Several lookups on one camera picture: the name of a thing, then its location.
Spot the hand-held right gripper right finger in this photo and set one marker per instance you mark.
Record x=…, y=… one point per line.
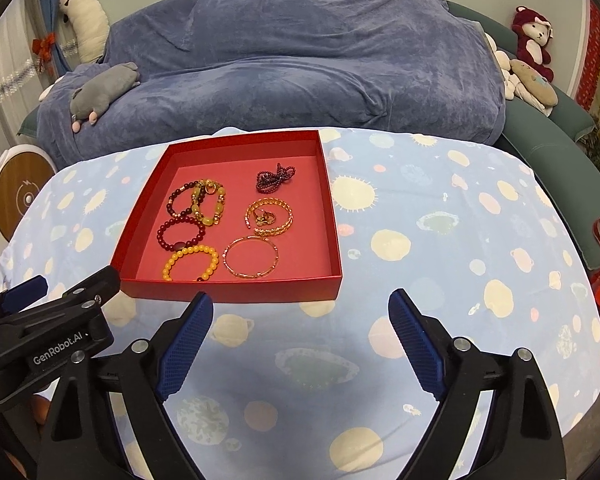
x=420, y=350

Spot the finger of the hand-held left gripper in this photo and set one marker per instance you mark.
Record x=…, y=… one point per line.
x=92, y=287
x=25, y=292

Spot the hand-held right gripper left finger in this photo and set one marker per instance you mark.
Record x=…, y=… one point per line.
x=185, y=350

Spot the thin gold bangle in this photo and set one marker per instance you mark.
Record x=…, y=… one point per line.
x=276, y=255

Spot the red cardboard box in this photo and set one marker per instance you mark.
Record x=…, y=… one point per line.
x=240, y=175

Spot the round white wooden-top device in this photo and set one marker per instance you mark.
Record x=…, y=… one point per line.
x=20, y=195

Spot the spotted light blue bed sheet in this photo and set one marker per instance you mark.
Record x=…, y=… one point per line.
x=455, y=240

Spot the grey plush mouse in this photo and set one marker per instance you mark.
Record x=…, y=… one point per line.
x=105, y=90

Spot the white curtain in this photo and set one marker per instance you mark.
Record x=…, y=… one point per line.
x=5, y=75

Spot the red ribbon bow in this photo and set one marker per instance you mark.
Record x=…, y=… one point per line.
x=45, y=46

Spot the blue covered sofa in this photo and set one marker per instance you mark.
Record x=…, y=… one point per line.
x=545, y=135

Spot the blue curtain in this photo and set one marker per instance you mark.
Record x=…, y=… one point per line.
x=55, y=25

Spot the long white plush toy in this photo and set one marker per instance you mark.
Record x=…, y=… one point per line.
x=86, y=20

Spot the beige round plush toy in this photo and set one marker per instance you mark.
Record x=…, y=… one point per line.
x=532, y=80

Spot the small white plush toy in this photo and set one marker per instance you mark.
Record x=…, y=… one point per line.
x=502, y=67

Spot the blue velvet blanket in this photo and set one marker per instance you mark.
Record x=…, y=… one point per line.
x=290, y=55

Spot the red plush monkey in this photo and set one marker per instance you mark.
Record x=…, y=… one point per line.
x=532, y=40

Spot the red wall hanging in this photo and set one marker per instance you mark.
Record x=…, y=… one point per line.
x=592, y=55

